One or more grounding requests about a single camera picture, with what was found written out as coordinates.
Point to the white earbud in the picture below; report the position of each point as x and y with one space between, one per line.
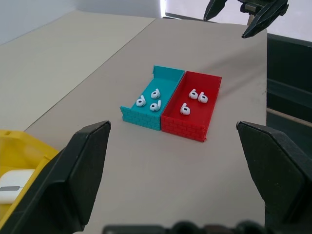
192 94
185 110
155 94
141 102
202 98
154 107

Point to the red brick-pattern tray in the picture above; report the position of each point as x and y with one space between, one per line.
195 122

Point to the white earbud charging case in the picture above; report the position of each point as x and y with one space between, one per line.
12 181

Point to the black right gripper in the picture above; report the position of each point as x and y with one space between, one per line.
248 6

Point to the teal brick-pattern tray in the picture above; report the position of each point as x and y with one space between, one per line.
156 80

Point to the black plastic crate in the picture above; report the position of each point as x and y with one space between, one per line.
288 63

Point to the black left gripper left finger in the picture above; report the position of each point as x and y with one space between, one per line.
61 185

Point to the yellow tray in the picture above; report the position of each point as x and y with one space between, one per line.
17 146

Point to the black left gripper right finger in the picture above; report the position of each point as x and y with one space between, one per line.
280 175

